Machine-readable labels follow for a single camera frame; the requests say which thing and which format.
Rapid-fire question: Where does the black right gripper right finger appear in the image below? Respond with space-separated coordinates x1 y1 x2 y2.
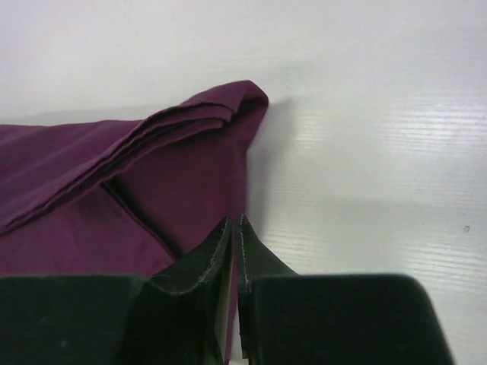
236 216 454 365

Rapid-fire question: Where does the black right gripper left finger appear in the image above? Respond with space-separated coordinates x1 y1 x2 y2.
1 218 233 364

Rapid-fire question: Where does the purple cloth mat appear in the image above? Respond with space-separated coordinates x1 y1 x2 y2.
1 81 269 364

